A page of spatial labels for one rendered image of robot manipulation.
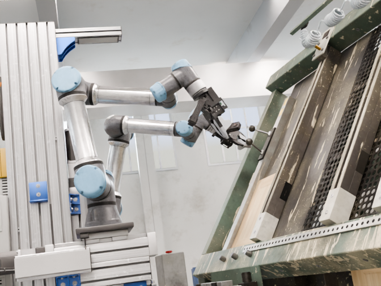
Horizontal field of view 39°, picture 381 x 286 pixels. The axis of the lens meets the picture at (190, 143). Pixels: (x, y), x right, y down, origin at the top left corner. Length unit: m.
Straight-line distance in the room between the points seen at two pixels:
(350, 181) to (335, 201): 0.10
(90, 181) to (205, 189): 8.42
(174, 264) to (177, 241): 7.44
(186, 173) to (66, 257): 8.46
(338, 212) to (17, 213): 1.31
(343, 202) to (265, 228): 0.53
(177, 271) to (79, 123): 0.99
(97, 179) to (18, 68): 0.76
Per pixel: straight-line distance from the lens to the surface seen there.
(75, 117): 2.16
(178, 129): 2.63
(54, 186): 2.40
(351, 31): 2.76
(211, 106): 2.13
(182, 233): 10.23
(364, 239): 1.70
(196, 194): 10.38
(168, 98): 2.19
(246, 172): 3.07
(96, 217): 2.18
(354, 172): 1.98
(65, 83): 2.19
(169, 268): 2.75
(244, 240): 2.58
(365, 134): 2.05
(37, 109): 2.49
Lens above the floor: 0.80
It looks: 14 degrees up
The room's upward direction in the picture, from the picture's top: 8 degrees counter-clockwise
